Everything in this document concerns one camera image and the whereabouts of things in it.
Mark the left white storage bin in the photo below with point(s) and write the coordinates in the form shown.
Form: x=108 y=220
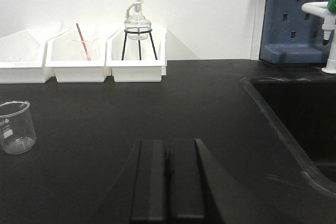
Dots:
x=23 y=55

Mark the white storage bin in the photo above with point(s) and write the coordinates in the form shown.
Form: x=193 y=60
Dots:
x=60 y=56
x=23 y=55
x=137 y=61

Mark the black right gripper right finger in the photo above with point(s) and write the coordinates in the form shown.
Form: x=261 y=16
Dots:
x=186 y=196

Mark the black sink basin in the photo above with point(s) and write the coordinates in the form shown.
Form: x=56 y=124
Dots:
x=302 y=112

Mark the clear glass beaker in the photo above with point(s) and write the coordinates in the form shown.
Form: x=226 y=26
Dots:
x=17 y=130

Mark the glass alcohol lamp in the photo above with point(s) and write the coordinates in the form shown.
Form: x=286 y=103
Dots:
x=135 y=19

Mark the right white storage bin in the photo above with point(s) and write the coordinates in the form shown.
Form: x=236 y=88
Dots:
x=137 y=61

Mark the middle white storage bin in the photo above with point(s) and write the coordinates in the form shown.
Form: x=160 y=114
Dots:
x=60 y=56

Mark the black tripod stand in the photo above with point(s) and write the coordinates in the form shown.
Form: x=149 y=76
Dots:
x=138 y=36

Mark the red stirring rod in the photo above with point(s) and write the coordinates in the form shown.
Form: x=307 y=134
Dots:
x=83 y=42

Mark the green faucet knob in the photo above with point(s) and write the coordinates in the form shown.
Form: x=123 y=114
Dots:
x=331 y=6

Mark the blue grey drying rack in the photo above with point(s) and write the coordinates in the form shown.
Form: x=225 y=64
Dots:
x=290 y=35

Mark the small beaker in bin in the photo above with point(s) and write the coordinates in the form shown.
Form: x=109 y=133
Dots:
x=92 y=47

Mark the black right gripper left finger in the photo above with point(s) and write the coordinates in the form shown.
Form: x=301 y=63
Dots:
x=149 y=203

